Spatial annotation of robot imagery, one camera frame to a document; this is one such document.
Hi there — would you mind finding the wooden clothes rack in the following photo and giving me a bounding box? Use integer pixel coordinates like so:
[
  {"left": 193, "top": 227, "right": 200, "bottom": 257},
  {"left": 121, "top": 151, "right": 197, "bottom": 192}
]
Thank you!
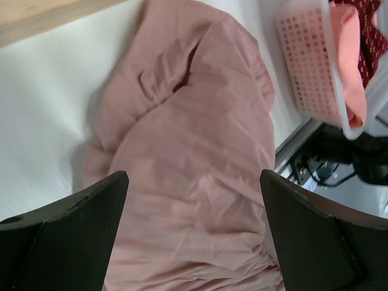
[{"left": 1, "top": 0, "right": 123, "bottom": 47}]

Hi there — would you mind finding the dark red dotted garment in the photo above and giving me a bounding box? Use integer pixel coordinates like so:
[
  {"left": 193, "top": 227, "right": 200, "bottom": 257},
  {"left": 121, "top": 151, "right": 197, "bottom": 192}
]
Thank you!
[{"left": 330, "top": 0, "right": 387, "bottom": 88}]

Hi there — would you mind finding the salmon pink garment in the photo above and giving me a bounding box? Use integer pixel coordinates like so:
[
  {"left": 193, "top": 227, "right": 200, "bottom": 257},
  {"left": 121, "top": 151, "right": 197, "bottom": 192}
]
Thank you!
[{"left": 330, "top": 2, "right": 367, "bottom": 129}]

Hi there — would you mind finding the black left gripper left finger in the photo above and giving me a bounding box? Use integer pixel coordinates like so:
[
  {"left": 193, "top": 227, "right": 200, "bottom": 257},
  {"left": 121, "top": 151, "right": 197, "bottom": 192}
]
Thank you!
[{"left": 1, "top": 171, "right": 129, "bottom": 290}]

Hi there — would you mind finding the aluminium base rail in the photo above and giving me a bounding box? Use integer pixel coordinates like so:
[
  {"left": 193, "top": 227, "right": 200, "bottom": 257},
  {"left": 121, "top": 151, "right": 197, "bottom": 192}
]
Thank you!
[{"left": 274, "top": 119, "right": 322, "bottom": 173}]

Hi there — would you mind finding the white plastic laundry basket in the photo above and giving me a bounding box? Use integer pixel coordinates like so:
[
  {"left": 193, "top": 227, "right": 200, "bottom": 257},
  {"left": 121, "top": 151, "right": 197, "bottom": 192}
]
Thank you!
[{"left": 275, "top": 0, "right": 388, "bottom": 141}]

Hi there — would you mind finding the dusty pink skirt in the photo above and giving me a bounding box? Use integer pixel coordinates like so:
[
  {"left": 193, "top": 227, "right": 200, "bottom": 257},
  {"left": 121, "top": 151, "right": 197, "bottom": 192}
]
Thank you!
[{"left": 83, "top": 1, "right": 284, "bottom": 290}]

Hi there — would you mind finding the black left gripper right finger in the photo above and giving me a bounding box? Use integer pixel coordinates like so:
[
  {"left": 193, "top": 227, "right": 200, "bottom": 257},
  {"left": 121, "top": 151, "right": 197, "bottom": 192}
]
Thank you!
[{"left": 260, "top": 170, "right": 387, "bottom": 290}]

